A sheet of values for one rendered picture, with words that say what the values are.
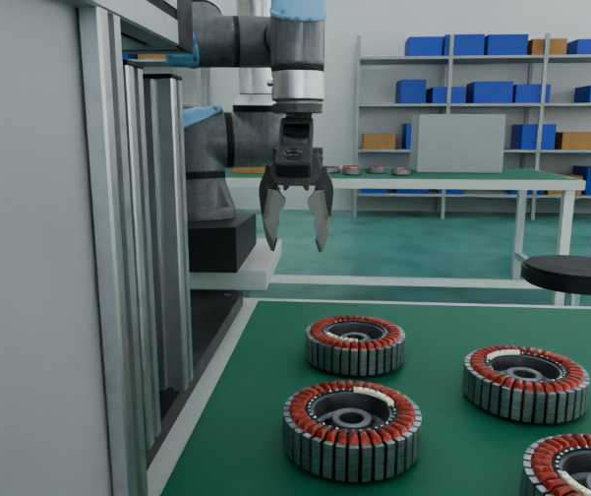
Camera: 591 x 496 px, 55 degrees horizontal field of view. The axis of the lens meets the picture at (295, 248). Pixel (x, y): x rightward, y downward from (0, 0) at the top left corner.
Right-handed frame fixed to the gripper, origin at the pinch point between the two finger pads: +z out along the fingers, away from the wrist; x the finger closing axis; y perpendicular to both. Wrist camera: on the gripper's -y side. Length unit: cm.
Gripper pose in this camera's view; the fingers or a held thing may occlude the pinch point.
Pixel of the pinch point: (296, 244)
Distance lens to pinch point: 83.7
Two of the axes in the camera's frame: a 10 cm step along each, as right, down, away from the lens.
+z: 0.0, 9.8, 2.0
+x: -10.0, -0.2, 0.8
